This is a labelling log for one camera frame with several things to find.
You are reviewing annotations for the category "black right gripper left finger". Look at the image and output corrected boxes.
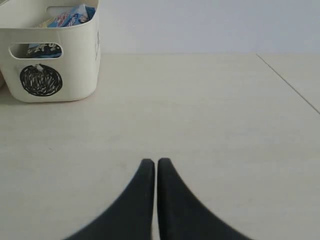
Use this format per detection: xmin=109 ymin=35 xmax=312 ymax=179
xmin=67 ymin=159 xmax=155 ymax=240

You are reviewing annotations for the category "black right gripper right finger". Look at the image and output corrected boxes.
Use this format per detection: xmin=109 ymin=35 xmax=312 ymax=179
xmin=157 ymin=158 xmax=249 ymax=240

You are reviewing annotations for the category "blue instant noodle bag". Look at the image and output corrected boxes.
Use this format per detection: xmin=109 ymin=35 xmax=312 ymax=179
xmin=26 ymin=4 xmax=96 ymax=59

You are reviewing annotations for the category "cream bin circle mark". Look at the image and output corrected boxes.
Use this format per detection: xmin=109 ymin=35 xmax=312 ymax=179
xmin=0 ymin=0 xmax=101 ymax=103

